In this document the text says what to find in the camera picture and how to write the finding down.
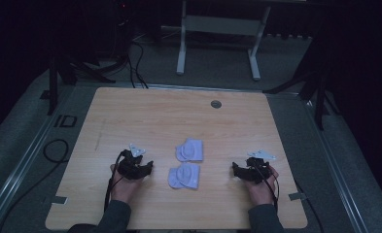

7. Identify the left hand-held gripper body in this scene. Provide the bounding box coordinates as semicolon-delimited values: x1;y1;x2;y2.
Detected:
117;143;148;181

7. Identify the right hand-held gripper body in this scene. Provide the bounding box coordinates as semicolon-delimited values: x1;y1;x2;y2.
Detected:
238;149;277;185

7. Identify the light purple sock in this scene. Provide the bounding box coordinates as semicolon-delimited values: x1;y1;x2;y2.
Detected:
175;137;205;163
167;162;201;190

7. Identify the person's right hand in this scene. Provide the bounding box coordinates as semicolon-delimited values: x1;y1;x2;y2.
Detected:
244;165;281;207

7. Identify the person's left hand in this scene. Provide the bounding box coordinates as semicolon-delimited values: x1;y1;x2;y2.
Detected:
109;163;142;204

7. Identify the black metal stand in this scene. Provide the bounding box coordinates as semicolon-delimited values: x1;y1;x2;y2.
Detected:
47;52;117;117
263;38;340;131

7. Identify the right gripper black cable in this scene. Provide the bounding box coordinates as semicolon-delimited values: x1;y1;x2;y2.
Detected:
251;159;281;213

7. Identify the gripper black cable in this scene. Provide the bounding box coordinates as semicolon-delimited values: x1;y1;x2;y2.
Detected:
251;159;281;213
103;149;129;213

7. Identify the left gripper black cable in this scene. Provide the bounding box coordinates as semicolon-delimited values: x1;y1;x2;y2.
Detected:
103;149;129;213

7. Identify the black floor cable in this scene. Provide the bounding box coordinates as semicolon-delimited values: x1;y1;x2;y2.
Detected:
0;138;70;233
125;38;150;89
294;178;325;233

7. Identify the metal floor rail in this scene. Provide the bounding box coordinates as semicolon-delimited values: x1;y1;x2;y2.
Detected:
303;96;371;233
0;84;78;233

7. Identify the white metal desk frame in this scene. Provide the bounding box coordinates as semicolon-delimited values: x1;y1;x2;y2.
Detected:
175;0;272;82

